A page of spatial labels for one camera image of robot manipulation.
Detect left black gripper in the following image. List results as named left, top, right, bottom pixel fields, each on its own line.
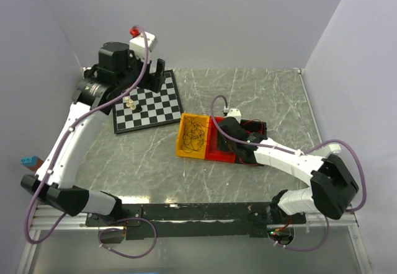
left=117, top=48, right=166, bottom=93

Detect black thin cable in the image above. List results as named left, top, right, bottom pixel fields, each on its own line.
left=179, top=114, right=209, bottom=156

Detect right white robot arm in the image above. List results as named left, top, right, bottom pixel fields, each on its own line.
left=218, top=117, right=359, bottom=224

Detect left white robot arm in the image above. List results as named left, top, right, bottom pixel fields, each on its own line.
left=20, top=37, right=165, bottom=226

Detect black plastic bin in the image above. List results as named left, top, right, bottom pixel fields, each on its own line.
left=235, top=119, right=267, bottom=166

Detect red plastic bin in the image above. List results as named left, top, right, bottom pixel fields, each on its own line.
left=205, top=118, right=236, bottom=164

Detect cream chess pieces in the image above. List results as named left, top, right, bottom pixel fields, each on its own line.
left=124, top=97, right=136, bottom=111

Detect black and white chessboard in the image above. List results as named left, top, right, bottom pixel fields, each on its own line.
left=113, top=70, right=184, bottom=135

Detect yellow plastic bin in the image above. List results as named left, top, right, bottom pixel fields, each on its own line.
left=176, top=113, right=210, bottom=160

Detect blue and brown block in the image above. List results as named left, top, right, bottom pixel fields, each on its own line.
left=20, top=156, right=43, bottom=173

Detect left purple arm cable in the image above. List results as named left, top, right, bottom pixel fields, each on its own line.
left=24, top=25, right=149, bottom=244

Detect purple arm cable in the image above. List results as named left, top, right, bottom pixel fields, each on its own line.
left=24, top=25, right=149, bottom=244
left=210, top=95, right=367, bottom=211

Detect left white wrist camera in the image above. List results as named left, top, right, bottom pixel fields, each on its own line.
left=129, top=26, right=158, bottom=55

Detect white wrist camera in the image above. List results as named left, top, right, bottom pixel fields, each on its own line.
left=223, top=107, right=242, bottom=123
left=129, top=26, right=158, bottom=55

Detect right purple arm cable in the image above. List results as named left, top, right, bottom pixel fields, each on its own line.
left=210, top=95, right=367, bottom=211

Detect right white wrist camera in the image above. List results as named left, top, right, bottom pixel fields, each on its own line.
left=223, top=107, right=242, bottom=123

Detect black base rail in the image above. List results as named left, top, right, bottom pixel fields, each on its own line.
left=86, top=202, right=306, bottom=241

